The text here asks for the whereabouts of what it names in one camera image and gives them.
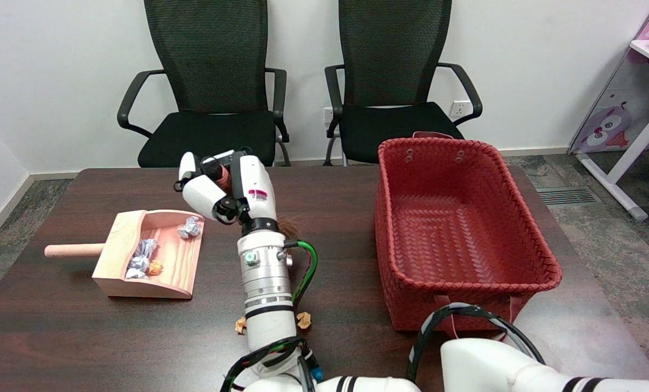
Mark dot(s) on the owl print side panel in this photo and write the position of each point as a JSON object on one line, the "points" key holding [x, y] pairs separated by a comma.
{"points": [[607, 128]]}

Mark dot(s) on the white wall power outlet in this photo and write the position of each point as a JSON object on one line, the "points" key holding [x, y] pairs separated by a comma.
{"points": [[328, 115], [458, 109]]}

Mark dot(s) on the wooden dustpan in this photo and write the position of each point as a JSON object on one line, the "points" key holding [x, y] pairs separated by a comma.
{"points": [[120, 245]]}

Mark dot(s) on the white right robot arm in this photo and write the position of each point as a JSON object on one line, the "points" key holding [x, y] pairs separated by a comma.
{"points": [[264, 283]]}

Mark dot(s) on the brown straw hand broom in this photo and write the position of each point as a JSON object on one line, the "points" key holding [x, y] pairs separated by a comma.
{"points": [[224, 178]]}

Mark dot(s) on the red woven basket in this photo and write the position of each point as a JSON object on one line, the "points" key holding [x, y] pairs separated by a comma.
{"points": [[444, 234]]}

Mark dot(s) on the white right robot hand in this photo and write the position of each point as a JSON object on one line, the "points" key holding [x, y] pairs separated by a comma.
{"points": [[256, 185]]}

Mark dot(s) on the orange paper ball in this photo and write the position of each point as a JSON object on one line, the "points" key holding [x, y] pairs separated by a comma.
{"points": [[240, 325], [304, 320], [154, 267]]}

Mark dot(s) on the white paper ball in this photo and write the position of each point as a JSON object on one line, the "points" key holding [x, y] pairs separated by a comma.
{"points": [[189, 227], [135, 274], [139, 262], [147, 247]]}

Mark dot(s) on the grey floor vent grille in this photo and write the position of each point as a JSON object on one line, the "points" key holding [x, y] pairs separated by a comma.
{"points": [[567, 196]]}

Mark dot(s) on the black mesh office chair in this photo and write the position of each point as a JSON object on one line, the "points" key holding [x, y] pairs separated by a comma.
{"points": [[395, 54], [210, 54]]}

